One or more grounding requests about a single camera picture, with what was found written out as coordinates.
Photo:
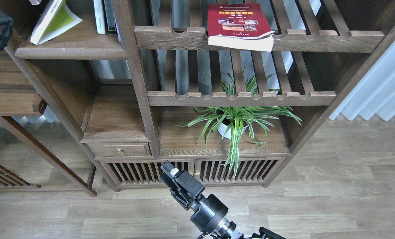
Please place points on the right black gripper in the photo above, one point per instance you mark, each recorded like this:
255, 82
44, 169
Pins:
209, 212

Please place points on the yellow green cover book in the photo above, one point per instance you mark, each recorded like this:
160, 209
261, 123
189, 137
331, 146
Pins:
56, 19

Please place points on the dark maroon book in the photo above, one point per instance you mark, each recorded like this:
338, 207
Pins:
35, 2

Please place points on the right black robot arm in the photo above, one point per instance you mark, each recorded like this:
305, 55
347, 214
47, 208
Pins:
208, 212

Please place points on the brass drawer knob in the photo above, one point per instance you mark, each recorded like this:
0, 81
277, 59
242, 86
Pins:
120, 151

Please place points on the white plant pot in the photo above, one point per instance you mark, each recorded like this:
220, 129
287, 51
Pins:
228, 128

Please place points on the green spider plant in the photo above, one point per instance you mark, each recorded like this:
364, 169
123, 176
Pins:
236, 119

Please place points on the dark wooden bookshelf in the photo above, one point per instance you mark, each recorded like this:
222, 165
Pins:
129, 94

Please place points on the red cover book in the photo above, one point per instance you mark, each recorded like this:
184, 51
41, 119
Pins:
239, 26

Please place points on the dark upright book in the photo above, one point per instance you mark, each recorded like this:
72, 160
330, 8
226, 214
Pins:
110, 18

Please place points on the white upright book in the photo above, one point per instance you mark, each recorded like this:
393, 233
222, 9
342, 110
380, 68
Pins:
98, 7

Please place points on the white curtain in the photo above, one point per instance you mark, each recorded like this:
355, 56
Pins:
374, 94

